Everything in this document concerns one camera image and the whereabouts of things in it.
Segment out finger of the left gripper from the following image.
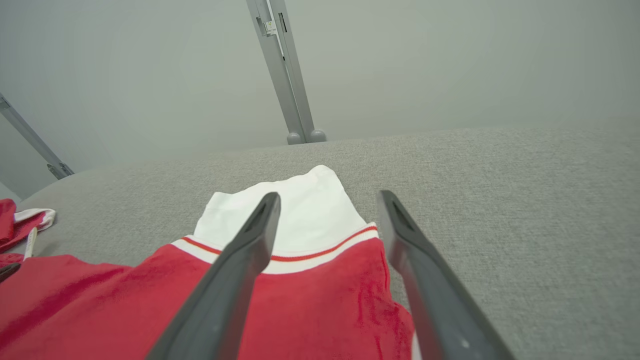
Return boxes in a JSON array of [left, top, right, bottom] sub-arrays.
[[0, 262, 22, 284]]

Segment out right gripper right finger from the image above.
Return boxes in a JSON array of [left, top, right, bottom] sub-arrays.
[[377, 190, 517, 360]]

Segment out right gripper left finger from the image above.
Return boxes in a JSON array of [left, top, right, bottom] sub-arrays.
[[146, 192, 282, 360]]

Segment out red shorts with white hem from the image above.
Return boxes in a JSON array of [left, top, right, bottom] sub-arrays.
[[0, 198, 57, 255]]

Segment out red jersey with white bands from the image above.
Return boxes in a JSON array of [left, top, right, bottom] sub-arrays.
[[0, 165, 422, 360]]

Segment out grey metal frame post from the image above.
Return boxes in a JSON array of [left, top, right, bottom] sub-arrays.
[[0, 94, 76, 181], [246, 0, 327, 146]]

